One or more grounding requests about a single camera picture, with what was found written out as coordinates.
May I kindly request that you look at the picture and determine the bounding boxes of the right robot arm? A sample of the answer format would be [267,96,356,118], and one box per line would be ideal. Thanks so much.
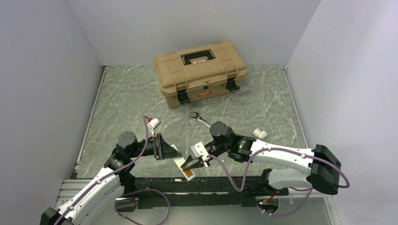
[180,121,343,195]

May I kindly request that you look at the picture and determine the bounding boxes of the silver combination wrench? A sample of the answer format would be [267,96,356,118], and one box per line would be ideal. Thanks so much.
[190,112,211,128]

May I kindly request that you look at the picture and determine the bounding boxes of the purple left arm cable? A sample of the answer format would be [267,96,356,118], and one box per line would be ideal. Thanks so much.
[53,115,171,225]

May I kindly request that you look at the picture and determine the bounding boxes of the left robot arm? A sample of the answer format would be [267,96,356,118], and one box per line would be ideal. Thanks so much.
[40,131,182,225]

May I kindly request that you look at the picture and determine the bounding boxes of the white pipe elbow fitting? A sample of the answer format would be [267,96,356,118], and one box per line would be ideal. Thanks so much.
[252,128,268,140]

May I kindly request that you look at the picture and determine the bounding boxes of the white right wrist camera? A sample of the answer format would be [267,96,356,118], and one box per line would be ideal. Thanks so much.
[188,142,210,161]

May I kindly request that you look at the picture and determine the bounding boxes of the white air conditioner remote control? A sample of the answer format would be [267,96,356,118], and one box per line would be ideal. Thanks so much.
[173,156,196,181]

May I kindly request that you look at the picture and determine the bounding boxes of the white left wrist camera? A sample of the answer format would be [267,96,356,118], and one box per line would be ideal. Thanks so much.
[147,118,161,130]

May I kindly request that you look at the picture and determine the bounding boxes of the tan plastic toolbox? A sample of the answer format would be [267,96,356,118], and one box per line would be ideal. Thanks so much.
[153,41,248,109]

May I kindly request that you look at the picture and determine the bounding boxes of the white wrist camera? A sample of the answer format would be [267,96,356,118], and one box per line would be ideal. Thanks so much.
[188,142,210,161]
[147,118,161,130]

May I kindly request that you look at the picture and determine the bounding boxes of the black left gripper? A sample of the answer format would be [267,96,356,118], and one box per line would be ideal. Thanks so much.
[129,133,182,160]

